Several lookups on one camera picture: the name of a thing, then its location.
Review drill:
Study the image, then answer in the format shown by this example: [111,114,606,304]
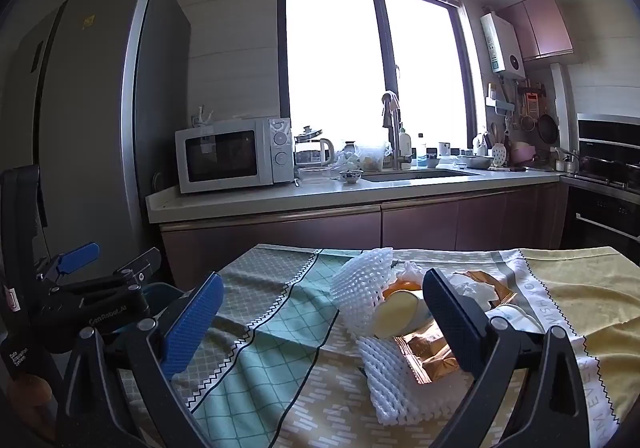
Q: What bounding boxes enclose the gold snack wrapper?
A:
[385,271,516,384]

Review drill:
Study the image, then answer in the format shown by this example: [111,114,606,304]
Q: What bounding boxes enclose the white tissue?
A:
[448,273,497,311]

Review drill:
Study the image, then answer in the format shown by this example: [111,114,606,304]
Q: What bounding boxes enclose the orange peel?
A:
[383,279,422,300]

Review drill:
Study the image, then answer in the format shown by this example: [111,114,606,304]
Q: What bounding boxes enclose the white foam fruit net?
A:
[330,248,393,336]

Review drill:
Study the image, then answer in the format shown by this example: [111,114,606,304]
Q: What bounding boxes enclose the kitchen faucet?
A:
[382,91,404,171]

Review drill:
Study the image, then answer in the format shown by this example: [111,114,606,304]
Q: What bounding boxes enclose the patterned tablecloth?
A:
[170,245,639,447]

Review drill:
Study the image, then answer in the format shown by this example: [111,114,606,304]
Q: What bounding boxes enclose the purple base cabinets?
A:
[160,182,567,289]

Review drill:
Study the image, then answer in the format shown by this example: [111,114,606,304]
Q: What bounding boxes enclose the built-in black oven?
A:
[561,113,640,263]

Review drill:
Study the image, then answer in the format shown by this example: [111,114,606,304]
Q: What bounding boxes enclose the grey refrigerator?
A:
[1,0,191,281]

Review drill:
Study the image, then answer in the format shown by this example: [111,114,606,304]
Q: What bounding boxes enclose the pink pot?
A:
[510,142,537,165]

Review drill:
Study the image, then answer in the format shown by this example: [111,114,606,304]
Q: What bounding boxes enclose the white microwave oven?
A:
[175,118,294,195]

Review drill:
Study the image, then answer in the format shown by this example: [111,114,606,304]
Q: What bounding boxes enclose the blue white bowl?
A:
[340,169,362,184]

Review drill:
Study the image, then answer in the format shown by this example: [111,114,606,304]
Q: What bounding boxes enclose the black frying pan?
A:
[536,113,560,146]

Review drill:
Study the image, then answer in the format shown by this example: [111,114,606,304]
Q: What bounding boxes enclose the electric kettle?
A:
[294,125,335,168]

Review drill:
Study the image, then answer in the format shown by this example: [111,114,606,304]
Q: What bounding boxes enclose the white water heater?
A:
[480,12,526,80]

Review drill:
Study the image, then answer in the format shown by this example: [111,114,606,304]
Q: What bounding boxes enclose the window frame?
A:
[277,0,482,145]

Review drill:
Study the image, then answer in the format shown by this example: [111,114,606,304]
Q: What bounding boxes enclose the pink wall cabinet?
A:
[497,0,574,62]

